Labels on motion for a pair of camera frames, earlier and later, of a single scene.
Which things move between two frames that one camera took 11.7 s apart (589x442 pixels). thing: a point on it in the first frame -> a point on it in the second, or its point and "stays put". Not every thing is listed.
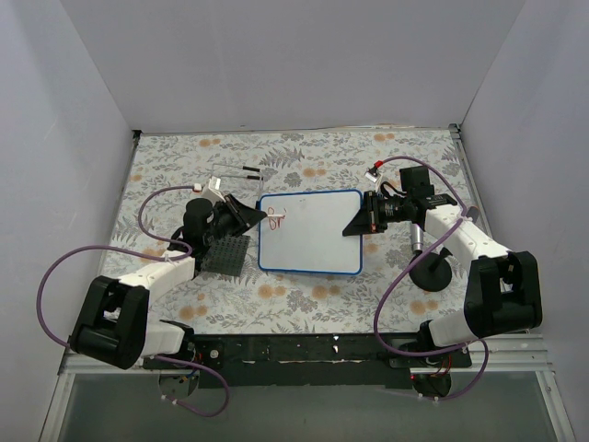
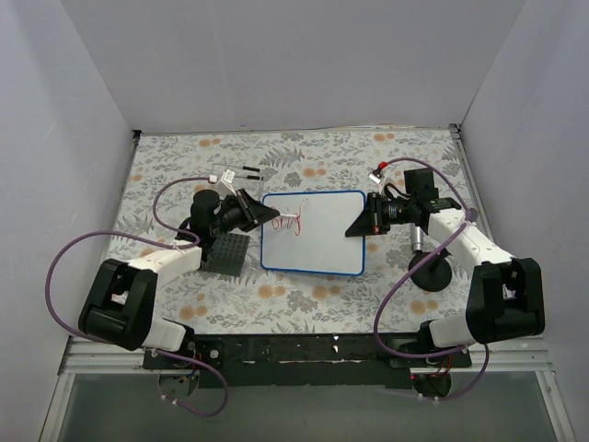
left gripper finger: x=244 y=212 -> x=256 y=206
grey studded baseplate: x=226 y=256 stays put
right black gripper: x=369 y=212 stays put
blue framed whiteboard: x=304 y=233 stays put
